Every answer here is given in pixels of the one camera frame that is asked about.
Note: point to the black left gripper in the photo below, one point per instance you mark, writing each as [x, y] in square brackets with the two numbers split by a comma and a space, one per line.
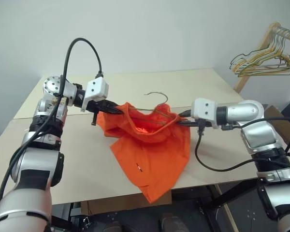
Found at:
[96, 106]

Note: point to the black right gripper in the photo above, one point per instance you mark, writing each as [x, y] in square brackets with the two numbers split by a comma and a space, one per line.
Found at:
[201, 124]

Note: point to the orange t-shirt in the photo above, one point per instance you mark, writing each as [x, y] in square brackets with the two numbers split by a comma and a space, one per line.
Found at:
[157, 157]

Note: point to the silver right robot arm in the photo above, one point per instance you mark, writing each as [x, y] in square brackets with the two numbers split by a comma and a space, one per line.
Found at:
[258, 135]

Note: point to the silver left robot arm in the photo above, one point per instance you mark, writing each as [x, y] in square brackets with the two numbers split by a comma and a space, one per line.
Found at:
[36, 154]

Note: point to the brown cardboard box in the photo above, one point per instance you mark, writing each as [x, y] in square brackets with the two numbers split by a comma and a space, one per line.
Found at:
[275, 116]

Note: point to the flat brown cardboard sheet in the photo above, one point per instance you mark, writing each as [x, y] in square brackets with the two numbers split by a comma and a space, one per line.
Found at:
[106, 205]

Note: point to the dark rounded shape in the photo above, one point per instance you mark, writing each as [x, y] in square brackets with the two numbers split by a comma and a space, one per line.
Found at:
[170, 222]
[113, 227]

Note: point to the wooden clothes rack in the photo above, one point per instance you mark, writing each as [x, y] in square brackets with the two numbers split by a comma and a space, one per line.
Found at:
[265, 38]

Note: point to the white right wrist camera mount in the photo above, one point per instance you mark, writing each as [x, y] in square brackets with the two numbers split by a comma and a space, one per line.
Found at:
[205, 108]

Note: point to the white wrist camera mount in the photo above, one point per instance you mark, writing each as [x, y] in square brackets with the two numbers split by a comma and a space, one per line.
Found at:
[205, 108]
[96, 89]

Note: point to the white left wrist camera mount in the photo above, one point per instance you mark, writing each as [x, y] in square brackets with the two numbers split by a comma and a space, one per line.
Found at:
[96, 89]

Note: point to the black table frame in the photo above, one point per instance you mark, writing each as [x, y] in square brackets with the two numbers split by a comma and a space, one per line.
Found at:
[222, 200]

